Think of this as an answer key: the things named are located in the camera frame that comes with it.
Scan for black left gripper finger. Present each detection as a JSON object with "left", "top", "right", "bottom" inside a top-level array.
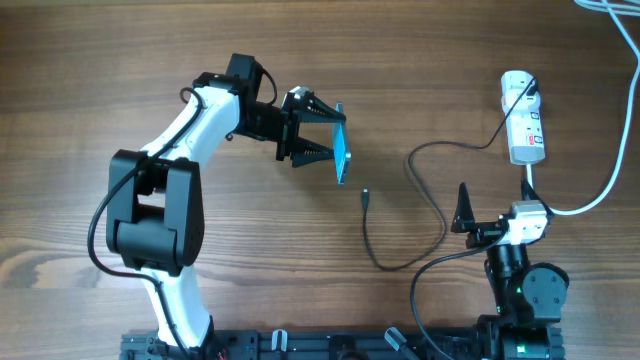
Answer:
[
  {"left": 292, "top": 91, "right": 346, "bottom": 124},
  {"left": 290, "top": 138, "right": 334, "bottom": 168}
]

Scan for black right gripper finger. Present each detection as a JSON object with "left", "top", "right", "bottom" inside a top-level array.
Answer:
[
  {"left": 521, "top": 179, "right": 554, "bottom": 217},
  {"left": 451, "top": 182, "right": 476, "bottom": 233}
]

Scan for teal screen Galaxy smartphone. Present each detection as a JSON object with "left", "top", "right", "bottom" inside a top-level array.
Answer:
[{"left": 332, "top": 120, "right": 352, "bottom": 186}]

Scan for black USB charging cable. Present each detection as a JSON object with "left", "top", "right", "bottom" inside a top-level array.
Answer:
[{"left": 361, "top": 75, "right": 540, "bottom": 273}]

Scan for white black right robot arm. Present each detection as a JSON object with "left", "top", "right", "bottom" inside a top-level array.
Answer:
[{"left": 451, "top": 181, "right": 570, "bottom": 360}]

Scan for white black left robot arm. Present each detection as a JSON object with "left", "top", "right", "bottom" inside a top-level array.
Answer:
[{"left": 94, "top": 54, "right": 351, "bottom": 359}]

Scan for white power strip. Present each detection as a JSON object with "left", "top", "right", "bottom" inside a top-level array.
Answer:
[{"left": 501, "top": 70, "right": 545, "bottom": 165}]

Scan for white power strip cord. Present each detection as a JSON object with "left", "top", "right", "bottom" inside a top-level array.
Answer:
[{"left": 525, "top": 0, "right": 640, "bottom": 217}]

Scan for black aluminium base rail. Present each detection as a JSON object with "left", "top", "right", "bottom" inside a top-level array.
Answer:
[{"left": 119, "top": 327, "right": 567, "bottom": 360}]

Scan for white cables at corner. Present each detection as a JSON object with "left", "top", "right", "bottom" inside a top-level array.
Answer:
[{"left": 572, "top": 0, "right": 640, "bottom": 19}]

